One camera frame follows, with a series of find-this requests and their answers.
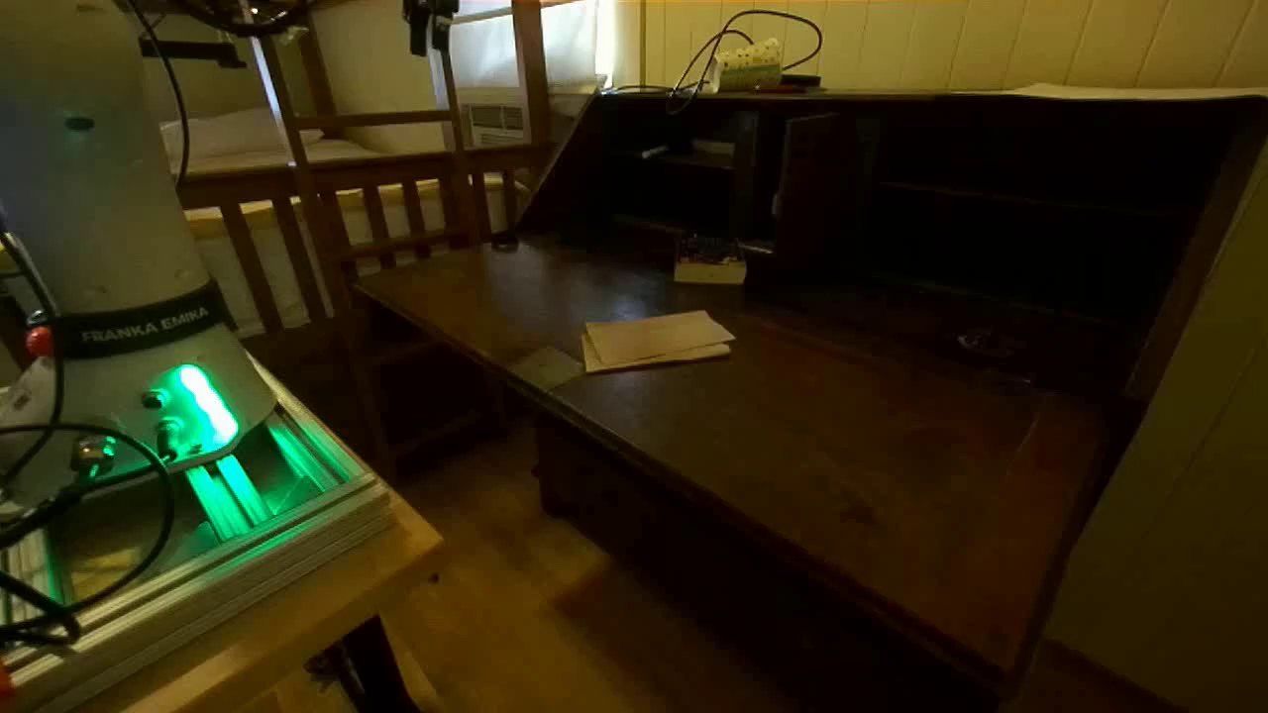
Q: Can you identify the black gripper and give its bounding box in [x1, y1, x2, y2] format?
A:
[401, 0, 465, 57]

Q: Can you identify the light wooden robot table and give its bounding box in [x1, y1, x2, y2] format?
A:
[77, 485, 446, 713]

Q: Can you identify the black hanging cable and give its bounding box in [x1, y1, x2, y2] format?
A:
[120, 0, 198, 188]

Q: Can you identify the black cable on desk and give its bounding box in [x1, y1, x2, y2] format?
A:
[660, 2, 829, 117]

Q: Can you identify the white flat sheet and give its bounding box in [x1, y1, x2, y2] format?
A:
[1006, 77, 1268, 108]

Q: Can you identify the dark wooden secretary desk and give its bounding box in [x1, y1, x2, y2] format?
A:
[354, 84, 1268, 713]

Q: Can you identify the pale green device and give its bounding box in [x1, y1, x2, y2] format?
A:
[713, 35, 794, 94]

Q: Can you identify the white mattress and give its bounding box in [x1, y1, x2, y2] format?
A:
[156, 97, 458, 182]

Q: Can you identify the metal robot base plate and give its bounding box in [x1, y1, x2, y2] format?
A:
[0, 360, 401, 707]

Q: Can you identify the wooden slatted chair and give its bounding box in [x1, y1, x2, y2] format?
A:
[173, 0, 563, 480]

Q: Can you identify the white paper stack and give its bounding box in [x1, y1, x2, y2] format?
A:
[575, 306, 742, 380]

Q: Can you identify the small grey card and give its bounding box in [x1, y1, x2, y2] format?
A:
[508, 345, 586, 391]

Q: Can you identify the black looping cable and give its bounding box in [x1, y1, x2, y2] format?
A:
[0, 421, 177, 653]

